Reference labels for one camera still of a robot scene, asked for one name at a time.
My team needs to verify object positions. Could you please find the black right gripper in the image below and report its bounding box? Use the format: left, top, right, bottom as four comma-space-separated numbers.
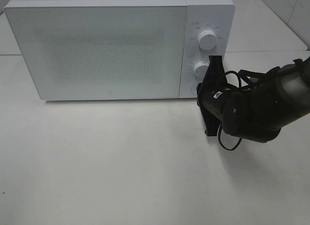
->
197, 55, 238, 137

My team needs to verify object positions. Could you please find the white round door button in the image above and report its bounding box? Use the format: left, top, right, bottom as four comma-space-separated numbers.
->
190, 84, 198, 97

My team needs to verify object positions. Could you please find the white round knob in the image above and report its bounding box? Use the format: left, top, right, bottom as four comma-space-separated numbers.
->
197, 28, 217, 50
192, 61, 209, 79

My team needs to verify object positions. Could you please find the white microwave door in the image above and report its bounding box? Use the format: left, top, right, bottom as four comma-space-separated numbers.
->
5, 6, 186, 100

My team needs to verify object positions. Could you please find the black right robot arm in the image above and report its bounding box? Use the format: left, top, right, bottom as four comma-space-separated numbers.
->
197, 56, 310, 143

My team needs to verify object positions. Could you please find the white microwave oven body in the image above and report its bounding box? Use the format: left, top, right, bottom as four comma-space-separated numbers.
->
4, 0, 235, 100

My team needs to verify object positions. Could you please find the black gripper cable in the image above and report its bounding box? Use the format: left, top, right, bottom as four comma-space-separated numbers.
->
217, 69, 267, 150

